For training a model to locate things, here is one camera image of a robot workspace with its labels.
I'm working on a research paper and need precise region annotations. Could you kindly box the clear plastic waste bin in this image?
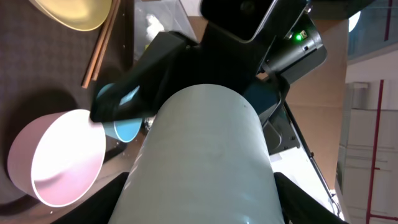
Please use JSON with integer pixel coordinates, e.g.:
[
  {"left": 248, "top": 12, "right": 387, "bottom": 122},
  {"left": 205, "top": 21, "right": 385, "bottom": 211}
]
[{"left": 134, "top": 0, "right": 197, "bottom": 60}]

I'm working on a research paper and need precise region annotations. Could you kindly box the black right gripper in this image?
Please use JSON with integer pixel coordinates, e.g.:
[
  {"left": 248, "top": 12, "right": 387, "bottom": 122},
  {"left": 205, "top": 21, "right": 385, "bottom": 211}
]
[{"left": 136, "top": 25, "right": 280, "bottom": 116}]

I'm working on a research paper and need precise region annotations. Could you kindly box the pale green plastic cup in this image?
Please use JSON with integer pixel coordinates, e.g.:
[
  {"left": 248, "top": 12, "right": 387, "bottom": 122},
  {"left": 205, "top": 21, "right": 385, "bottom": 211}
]
[{"left": 110, "top": 84, "right": 284, "bottom": 224}]

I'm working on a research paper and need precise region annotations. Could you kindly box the dark brown serving tray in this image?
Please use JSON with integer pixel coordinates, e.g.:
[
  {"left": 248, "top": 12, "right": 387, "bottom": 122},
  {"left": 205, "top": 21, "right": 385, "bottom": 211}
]
[{"left": 1, "top": 1, "right": 134, "bottom": 207}]

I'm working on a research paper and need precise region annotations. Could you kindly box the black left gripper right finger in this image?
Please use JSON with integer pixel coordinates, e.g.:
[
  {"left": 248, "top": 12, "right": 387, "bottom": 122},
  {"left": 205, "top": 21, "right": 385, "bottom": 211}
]
[{"left": 274, "top": 172, "right": 348, "bottom": 224}]

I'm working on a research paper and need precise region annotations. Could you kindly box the wooden chopstick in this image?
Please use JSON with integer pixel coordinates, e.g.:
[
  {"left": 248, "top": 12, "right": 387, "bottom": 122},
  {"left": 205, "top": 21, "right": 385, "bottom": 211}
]
[
  {"left": 81, "top": 0, "right": 121, "bottom": 89},
  {"left": 90, "top": 0, "right": 121, "bottom": 81}
]

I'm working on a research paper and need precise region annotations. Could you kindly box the yellow plastic plate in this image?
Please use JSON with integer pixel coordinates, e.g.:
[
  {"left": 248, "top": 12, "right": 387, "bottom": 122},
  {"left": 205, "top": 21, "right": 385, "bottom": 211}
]
[{"left": 29, "top": 0, "right": 113, "bottom": 31}]

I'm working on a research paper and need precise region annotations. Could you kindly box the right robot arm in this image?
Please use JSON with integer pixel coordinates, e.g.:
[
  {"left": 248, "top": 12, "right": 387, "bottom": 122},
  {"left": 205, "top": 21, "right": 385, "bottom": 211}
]
[{"left": 90, "top": 1, "right": 327, "bottom": 134}]

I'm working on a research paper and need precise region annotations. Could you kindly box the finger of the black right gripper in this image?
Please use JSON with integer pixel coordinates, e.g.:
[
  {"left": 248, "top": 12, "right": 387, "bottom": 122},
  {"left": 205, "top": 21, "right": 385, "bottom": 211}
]
[{"left": 90, "top": 31, "right": 187, "bottom": 123}]

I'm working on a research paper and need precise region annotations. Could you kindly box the light blue bowl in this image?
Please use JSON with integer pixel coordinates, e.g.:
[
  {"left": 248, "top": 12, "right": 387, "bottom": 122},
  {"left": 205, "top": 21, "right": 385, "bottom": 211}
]
[{"left": 97, "top": 83, "right": 142, "bottom": 143}]

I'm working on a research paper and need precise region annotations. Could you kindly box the white pink bowl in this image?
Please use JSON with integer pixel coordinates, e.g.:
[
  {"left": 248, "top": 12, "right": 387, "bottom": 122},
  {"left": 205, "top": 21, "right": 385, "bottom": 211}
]
[{"left": 7, "top": 110, "right": 106, "bottom": 207}]

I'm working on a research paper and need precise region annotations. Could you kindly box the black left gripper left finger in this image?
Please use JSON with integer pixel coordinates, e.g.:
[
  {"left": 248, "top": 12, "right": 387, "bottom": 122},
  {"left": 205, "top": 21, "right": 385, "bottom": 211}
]
[{"left": 52, "top": 172, "right": 128, "bottom": 224}]

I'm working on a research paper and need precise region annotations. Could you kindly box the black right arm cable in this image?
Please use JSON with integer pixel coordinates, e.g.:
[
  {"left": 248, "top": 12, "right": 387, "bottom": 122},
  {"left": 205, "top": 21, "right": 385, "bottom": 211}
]
[{"left": 282, "top": 101, "right": 341, "bottom": 215}]

